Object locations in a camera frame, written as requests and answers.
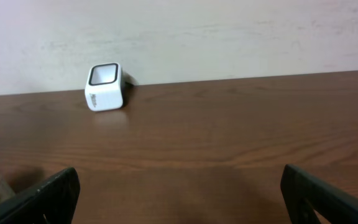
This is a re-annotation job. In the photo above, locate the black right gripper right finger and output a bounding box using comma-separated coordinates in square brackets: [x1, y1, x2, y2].
[280, 164, 358, 223]

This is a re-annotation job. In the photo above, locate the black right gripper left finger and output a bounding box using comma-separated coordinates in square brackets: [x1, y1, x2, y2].
[0, 167, 80, 224]

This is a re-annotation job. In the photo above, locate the white barcode scanner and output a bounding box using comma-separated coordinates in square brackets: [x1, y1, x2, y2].
[85, 62, 135, 112]

